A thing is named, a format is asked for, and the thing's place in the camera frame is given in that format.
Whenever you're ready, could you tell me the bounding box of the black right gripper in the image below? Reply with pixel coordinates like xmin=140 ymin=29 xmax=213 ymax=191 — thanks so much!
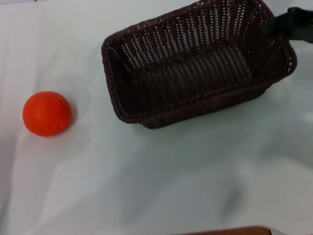
xmin=245 ymin=6 xmax=313 ymax=75

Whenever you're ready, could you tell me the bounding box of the dark brown woven basket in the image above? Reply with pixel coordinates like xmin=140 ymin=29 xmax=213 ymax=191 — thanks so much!
xmin=100 ymin=0 xmax=298 ymax=130

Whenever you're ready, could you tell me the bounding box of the white tablecloth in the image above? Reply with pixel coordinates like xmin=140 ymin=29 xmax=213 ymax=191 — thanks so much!
xmin=0 ymin=0 xmax=313 ymax=235

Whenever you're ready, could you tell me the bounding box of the orange fruit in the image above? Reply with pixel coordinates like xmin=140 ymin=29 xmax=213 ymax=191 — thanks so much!
xmin=22 ymin=91 xmax=73 ymax=137

